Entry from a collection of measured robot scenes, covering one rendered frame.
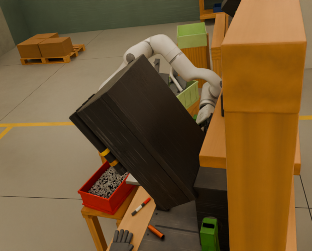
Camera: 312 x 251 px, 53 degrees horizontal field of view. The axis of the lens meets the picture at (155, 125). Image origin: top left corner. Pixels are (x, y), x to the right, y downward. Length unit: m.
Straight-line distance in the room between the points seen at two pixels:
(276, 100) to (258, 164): 0.11
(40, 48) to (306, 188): 5.83
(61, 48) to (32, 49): 0.73
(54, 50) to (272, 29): 6.77
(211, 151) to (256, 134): 0.44
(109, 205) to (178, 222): 0.41
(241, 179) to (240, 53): 0.19
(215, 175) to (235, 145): 0.80
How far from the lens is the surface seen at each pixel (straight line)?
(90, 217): 1.91
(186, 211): 1.58
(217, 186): 1.20
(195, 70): 1.63
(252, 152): 0.45
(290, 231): 1.03
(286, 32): 0.40
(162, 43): 1.66
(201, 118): 1.54
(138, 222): 1.58
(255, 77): 0.39
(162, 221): 1.56
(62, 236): 2.94
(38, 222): 3.17
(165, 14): 8.63
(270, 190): 0.49
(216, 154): 0.85
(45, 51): 7.23
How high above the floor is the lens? 2.06
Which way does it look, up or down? 31 degrees down
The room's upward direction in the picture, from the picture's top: 10 degrees counter-clockwise
